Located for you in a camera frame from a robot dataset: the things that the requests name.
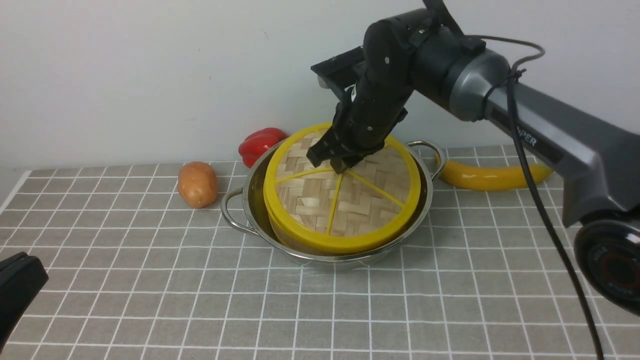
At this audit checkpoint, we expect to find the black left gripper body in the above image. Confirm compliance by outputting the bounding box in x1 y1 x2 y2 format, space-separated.
0 251 50 350

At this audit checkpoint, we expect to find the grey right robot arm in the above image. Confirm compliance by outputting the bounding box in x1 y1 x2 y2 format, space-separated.
306 0 640 315

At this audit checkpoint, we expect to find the yellow banana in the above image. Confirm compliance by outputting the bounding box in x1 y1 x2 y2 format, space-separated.
439 156 528 192

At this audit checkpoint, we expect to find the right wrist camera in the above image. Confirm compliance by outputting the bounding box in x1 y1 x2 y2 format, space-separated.
310 46 365 100

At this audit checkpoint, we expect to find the stainless steel pot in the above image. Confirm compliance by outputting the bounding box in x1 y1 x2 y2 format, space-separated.
221 140 446 269

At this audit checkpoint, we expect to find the red bell pepper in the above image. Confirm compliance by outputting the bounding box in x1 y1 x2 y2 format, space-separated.
238 127 288 169

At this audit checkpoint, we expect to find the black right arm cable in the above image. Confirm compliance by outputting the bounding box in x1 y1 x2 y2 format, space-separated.
423 0 606 360

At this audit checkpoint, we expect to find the brown potato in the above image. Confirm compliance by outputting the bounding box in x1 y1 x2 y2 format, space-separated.
177 161 219 209

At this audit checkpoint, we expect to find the yellow bamboo steamer basket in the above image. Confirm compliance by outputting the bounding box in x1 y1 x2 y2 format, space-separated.
266 197 426 256

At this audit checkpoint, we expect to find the yellow woven steamer lid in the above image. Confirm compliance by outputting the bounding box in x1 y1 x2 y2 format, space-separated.
262 123 428 256

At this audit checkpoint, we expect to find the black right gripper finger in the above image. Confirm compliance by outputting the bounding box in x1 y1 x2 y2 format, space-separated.
330 145 384 174
306 127 346 167

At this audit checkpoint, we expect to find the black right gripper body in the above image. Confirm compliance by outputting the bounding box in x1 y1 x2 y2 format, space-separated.
333 10 441 153

